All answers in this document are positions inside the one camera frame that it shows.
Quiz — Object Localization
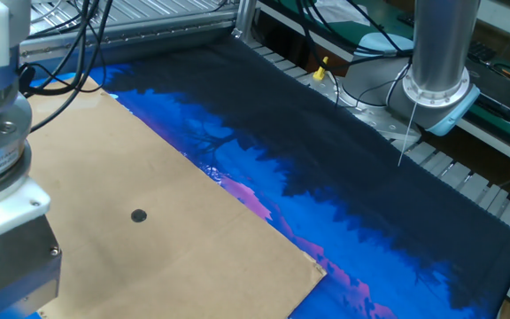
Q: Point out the white zip tie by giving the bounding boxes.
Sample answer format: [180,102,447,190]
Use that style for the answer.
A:
[397,99,419,168]

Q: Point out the aluminium frame rail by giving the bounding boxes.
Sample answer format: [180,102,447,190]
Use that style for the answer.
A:
[18,0,259,81]

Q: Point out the black looped table cables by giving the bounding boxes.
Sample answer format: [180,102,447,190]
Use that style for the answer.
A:
[28,0,88,39]

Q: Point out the brown cardboard sheet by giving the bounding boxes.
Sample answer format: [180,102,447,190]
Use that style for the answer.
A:
[24,74,327,319]

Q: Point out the yellow plastic clip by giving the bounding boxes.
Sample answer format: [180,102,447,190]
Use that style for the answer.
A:
[312,56,329,82]

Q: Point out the blue landscape print cloth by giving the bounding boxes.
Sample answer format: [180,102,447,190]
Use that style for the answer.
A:
[0,37,510,319]

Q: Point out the silver robot mounting plate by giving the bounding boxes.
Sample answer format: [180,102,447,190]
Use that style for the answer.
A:
[307,70,422,144]

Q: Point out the black flat case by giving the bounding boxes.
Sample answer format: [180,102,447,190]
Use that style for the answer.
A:
[467,39,510,123]

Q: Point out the silver metal gripper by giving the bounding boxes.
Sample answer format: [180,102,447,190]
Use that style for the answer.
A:
[0,214,64,319]

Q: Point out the white paper sheet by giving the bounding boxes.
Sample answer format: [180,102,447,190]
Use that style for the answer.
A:
[307,0,362,26]

